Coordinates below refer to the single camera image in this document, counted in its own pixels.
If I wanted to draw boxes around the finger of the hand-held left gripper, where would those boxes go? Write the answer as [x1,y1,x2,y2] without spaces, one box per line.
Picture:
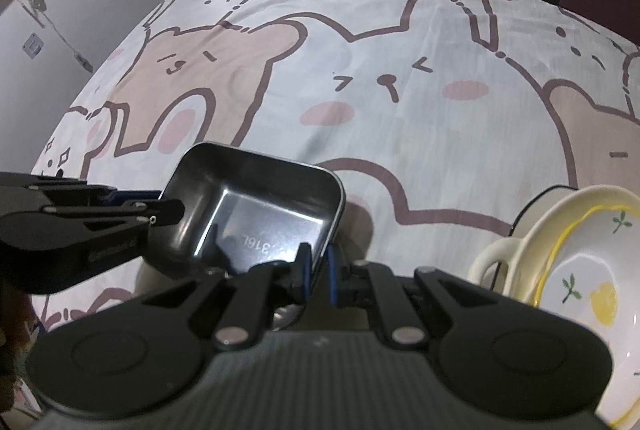
[44,198,186,233]
[0,172,162,211]

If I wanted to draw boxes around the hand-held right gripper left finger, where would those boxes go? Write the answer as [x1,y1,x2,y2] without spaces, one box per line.
[142,242,316,351]

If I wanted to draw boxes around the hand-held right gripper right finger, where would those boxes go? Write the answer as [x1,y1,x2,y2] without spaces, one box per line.
[327,246,481,351]

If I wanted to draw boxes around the steel rectangular container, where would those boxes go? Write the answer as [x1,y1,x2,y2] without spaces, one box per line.
[145,141,347,281]

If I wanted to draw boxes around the white square leaf-print plate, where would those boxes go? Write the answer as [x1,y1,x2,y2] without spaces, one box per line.
[492,185,576,296]

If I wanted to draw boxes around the cream bowl with handles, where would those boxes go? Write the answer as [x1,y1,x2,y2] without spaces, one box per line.
[467,184,640,311]

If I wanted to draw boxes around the floral bowl with yellow rim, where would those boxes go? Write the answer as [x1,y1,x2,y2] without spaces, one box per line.
[537,205,640,428]

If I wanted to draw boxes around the cartoon printed tablecloth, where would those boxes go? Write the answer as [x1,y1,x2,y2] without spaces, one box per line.
[30,0,640,336]

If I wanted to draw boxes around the white wall socket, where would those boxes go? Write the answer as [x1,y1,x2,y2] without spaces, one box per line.
[22,32,46,60]

